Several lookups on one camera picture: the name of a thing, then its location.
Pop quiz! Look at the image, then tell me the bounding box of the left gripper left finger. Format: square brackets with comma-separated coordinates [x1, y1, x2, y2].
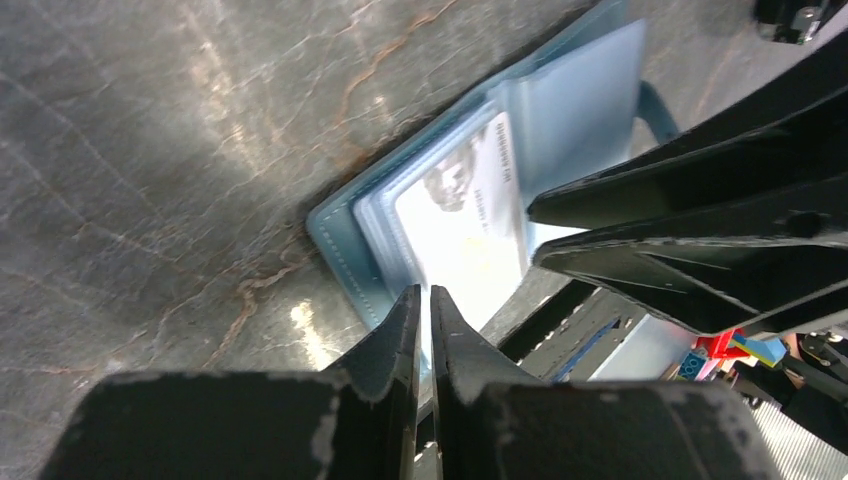
[41, 285, 421, 479]

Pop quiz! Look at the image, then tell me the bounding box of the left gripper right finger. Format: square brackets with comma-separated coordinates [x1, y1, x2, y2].
[430, 286, 779, 479]

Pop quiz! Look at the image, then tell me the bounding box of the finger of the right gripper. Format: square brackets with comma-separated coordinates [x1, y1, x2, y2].
[534, 178, 847, 336]
[528, 33, 847, 229]

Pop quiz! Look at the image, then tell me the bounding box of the blue card holder wallet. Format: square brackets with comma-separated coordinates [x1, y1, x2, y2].
[305, 0, 680, 392]

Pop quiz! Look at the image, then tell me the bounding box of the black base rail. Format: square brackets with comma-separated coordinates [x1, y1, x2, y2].
[482, 277, 847, 479]

